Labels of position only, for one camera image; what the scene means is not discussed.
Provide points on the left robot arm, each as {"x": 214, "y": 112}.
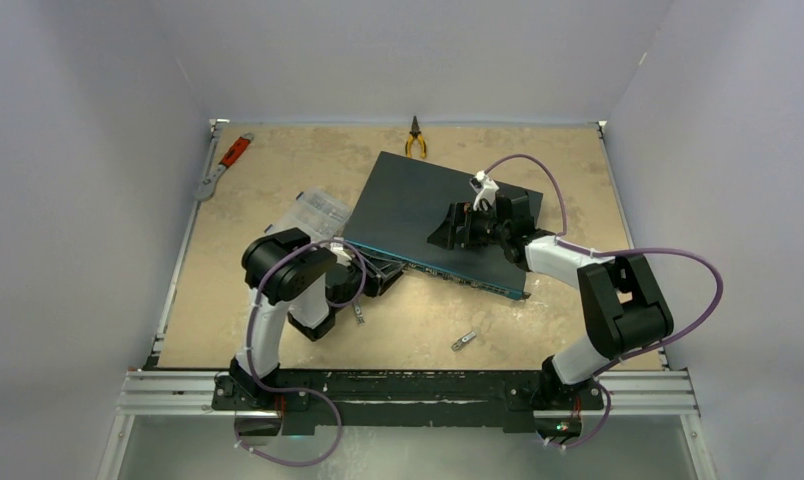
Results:
{"x": 294, "y": 279}

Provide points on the red handled adjustable wrench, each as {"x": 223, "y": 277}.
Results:
{"x": 208, "y": 185}

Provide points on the clear plastic organizer box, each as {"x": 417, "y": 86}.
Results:
{"x": 316, "y": 213}

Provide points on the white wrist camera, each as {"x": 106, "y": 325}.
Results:
{"x": 344, "y": 255}
{"x": 485, "y": 189}

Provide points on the aluminium frame rail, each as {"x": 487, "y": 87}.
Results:
{"x": 191, "y": 392}

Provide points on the dark grey network switch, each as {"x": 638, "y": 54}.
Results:
{"x": 403, "y": 201}

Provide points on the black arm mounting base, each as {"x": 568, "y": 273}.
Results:
{"x": 514, "y": 401}

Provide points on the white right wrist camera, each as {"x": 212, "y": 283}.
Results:
{"x": 485, "y": 189}

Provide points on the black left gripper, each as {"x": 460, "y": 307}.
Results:
{"x": 388, "y": 271}

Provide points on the small white network plug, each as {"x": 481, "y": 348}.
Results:
{"x": 360, "y": 319}

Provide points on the yellow handled pliers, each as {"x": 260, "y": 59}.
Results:
{"x": 415, "y": 137}

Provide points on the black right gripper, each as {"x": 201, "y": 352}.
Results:
{"x": 445, "y": 236}

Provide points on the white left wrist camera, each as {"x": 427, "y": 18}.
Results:
{"x": 344, "y": 255}

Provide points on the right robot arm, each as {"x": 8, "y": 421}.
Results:
{"x": 622, "y": 304}

